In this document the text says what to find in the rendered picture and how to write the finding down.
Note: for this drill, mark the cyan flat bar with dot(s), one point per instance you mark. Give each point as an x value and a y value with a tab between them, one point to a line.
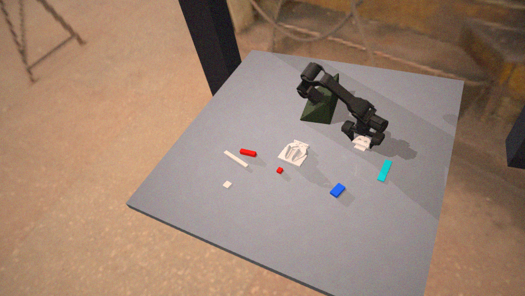
384	170

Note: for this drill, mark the white flat bar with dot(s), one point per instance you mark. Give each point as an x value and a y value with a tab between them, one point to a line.
236	159

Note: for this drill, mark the blue rectangular block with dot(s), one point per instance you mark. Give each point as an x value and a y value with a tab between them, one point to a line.
338	189

